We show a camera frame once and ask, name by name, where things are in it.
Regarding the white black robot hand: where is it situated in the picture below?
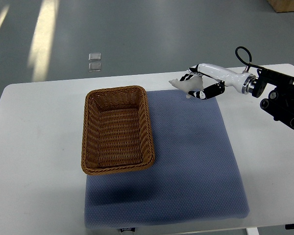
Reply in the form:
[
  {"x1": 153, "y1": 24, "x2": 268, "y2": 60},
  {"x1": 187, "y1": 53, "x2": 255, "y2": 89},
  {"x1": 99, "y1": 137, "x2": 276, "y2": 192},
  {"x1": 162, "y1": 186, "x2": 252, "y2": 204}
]
[{"x1": 184, "y1": 64, "x2": 256, "y2": 100}]

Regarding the white bear figurine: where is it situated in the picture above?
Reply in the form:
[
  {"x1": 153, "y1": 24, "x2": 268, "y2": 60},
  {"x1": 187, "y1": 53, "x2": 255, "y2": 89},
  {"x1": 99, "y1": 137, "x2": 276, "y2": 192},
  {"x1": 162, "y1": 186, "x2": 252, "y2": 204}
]
[{"x1": 169, "y1": 74, "x2": 204, "y2": 99}]

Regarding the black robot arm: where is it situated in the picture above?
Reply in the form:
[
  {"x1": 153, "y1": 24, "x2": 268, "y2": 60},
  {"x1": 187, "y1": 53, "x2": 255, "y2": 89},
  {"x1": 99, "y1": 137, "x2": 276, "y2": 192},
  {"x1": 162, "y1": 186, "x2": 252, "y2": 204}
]
[{"x1": 235, "y1": 46, "x2": 294, "y2": 130}]

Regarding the brown wicker basket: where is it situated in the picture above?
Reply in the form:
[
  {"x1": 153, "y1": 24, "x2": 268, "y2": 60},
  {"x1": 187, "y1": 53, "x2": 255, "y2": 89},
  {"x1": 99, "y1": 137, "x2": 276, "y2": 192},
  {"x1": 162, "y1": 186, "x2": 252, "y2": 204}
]
[{"x1": 81, "y1": 86, "x2": 155, "y2": 175}]

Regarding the blue-grey fabric mat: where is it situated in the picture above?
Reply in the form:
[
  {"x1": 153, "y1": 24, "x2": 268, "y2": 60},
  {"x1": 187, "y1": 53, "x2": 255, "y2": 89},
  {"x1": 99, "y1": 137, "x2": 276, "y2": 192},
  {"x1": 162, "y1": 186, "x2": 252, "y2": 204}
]
[{"x1": 84, "y1": 90, "x2": 249, "y2": 229}]

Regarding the upper clear floor plate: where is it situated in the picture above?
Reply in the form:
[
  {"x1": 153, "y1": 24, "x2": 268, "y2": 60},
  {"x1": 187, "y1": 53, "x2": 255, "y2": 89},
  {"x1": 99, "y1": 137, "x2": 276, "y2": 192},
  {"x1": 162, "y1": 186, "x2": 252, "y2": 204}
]
[{"x1": 89, "y1": 52, "x2": 101, "y2": 61}]

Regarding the clear floor plate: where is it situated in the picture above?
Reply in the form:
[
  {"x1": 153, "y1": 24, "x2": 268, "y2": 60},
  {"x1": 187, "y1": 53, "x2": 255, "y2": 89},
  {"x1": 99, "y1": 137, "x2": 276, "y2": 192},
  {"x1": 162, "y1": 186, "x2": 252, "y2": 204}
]
[
  {"x1": 89, "y1": 52, "x2": 101, "y2": 61},
  {"x1": 88, "y1": 61, "x2": 101, "y2": 72}
]

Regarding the lower clear floor plate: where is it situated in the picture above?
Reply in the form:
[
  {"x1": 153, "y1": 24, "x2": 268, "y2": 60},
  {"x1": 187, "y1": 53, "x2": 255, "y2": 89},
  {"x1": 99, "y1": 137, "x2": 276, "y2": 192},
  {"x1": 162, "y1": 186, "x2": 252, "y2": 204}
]
[{"x1": 88, "y1": 61, "x2": 101, "y2": 72}]

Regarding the black label under table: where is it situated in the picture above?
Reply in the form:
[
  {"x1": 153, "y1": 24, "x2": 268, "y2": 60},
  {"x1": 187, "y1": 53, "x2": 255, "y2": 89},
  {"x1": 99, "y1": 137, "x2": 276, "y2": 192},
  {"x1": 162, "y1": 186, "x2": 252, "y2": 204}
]
[{"x1": 120, "y1": 228, "x2": 135, "y2": 233}]

